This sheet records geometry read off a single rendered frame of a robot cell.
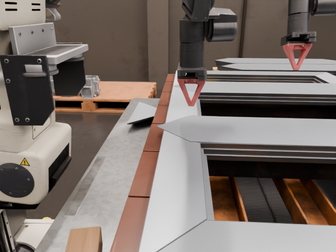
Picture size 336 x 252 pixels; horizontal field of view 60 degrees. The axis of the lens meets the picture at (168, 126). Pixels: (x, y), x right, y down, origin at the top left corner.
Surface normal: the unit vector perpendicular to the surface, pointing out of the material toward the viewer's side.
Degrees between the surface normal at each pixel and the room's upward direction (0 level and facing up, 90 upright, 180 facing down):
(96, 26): 90
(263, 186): 0
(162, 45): 90
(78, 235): 0
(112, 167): 0
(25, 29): 90
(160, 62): 90
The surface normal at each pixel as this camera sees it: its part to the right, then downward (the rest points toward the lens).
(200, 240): 0.00, -0.93
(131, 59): -0.02, 0.37
